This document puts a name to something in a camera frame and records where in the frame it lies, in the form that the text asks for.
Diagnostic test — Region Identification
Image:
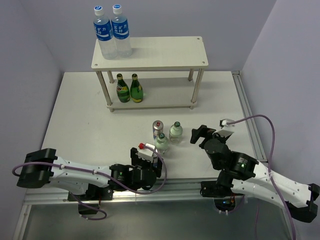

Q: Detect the clear glass bottle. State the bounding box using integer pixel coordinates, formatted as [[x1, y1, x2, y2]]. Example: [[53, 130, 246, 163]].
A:
[[155, 132, 169, 154], [169, 121, 183, 144]]

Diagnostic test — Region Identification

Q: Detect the green glass bottle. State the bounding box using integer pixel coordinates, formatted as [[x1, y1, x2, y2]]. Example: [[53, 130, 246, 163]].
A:
[[116, 73, 131, 103], [130, 73, 144, 103]]

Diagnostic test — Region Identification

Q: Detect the blue silver can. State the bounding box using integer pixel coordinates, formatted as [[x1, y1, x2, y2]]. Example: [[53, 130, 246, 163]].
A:
[[152, 153, 158, 168]]

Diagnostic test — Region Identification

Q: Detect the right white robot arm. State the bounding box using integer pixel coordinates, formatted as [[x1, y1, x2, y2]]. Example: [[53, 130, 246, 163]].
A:
[[190, 125, 320, 223]]

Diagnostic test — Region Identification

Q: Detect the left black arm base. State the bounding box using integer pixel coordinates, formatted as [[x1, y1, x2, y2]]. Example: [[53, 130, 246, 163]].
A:
[[74, 184, 114, 201]]

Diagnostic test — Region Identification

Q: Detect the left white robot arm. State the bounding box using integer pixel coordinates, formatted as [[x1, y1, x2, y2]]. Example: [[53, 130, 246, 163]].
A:
[[12, 143, 168, 200]]

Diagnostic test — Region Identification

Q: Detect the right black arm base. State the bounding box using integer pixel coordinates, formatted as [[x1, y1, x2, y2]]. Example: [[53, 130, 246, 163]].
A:
[[200, 180, 233, 198]]

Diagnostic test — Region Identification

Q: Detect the white two-tier shelf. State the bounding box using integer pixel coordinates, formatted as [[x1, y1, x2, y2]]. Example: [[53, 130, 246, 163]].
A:
[[91, 36, 209, 112]]

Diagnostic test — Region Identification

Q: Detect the rear red silver can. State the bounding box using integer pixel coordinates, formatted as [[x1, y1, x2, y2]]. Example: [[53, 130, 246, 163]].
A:
[[152, 120, 164, 139]]

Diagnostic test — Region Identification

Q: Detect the left blue-label water bottle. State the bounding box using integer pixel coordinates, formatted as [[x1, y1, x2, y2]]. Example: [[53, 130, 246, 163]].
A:
[[93, 5, 118, 60]]

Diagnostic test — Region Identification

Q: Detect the blue-label water bottle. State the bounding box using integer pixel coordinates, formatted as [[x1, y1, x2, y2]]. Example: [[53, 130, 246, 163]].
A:
[[111, 4, 132, 58], [93, 5, 118, 60]]

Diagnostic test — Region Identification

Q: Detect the right blue-label water bottle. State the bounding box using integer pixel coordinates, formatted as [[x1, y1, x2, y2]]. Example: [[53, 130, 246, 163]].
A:
[[111, 4, 132, 58]]

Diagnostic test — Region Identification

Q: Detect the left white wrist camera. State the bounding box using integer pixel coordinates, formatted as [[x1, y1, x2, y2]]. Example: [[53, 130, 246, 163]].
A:
[[137, 143, 157, 162]]

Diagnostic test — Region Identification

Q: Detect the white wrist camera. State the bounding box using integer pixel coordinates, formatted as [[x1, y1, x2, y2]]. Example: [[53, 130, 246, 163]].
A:
[[215, 118, 235, 138], [137, 143, 157, 162]]

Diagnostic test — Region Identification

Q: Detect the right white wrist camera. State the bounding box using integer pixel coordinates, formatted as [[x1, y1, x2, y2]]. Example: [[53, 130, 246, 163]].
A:
[[215, 118, 235, 138]]

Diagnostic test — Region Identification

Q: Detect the aluminium front rail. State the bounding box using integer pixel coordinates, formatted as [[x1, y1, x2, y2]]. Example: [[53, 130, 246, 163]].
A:
[[24, 177, 253, 205]]

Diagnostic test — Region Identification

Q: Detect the aluminium rail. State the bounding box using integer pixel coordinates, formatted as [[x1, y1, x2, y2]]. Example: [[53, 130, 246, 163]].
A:
[[24, 177, 253, 205], [231, 71, 267, 162]]

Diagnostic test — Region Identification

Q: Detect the aluminium right rail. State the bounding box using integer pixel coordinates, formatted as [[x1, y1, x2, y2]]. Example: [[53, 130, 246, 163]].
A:
[[231, 71, 267, 162]]

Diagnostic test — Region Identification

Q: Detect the black box under rail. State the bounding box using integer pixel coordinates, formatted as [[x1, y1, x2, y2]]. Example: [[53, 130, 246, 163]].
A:
[[78, 203, 100, 216]]

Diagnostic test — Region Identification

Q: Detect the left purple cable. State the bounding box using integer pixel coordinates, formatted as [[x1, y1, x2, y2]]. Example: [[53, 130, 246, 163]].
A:
[[12, 146, 168, 221]]

